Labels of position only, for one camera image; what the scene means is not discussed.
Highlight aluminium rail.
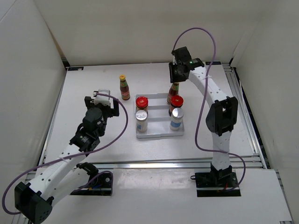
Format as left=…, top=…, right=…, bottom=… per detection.
left=222, top=64, right=268, bottom=169
left=25, top=156, right=267, bottom=180

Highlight right aluminium rail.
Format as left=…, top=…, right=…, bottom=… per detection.
left=222, top=64, right=268, bottom=169

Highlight black corner label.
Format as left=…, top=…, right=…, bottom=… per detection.
left=205, top=61, right=222, bottom=65
left=68, top=67, right=84, bottom=71

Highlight right black corner label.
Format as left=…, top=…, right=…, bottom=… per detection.
left=205, top=61, right=222, bottom=65

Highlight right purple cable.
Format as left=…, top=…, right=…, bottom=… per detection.
left=173, top=27, right=246, bottom=192

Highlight left black corner label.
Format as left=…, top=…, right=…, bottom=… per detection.
left=68, top=67, right=84, bottom=71

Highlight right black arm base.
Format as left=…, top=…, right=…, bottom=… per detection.
left=190, top=172, right=241, bottom=197

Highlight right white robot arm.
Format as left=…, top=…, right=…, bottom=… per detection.
left=169, top=47, right=238, bottom=191

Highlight white divided organizer tray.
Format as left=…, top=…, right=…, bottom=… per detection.
left=135, top=93, right=185, bottom=139

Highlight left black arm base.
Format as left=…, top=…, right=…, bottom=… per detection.
left=71, top=171, right=113, bottom=196

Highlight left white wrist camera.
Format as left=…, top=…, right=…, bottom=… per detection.
left=93, top=89, right=110, bottom=106

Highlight yellow-capped sauce bottle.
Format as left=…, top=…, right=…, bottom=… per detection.
left=167, top=82, right=179, bottom=104
left=119, top=75, right=130, bottom=100

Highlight red-lidded sauce jar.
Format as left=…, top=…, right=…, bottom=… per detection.
left=135, top=96, right=149, bottom=113
left=169, top=95, right=184, bottom=116

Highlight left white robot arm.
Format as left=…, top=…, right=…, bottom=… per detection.
left=14, top=93, right=123, bottom=224

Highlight front aluminium rail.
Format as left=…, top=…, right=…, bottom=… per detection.
left=25, top=156, right=267, bottom=180

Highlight silver-capped white shaker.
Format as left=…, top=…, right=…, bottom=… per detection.
left=170, top=108, right=184, bottom=131
left=135, top=110, right=148, bottom=133

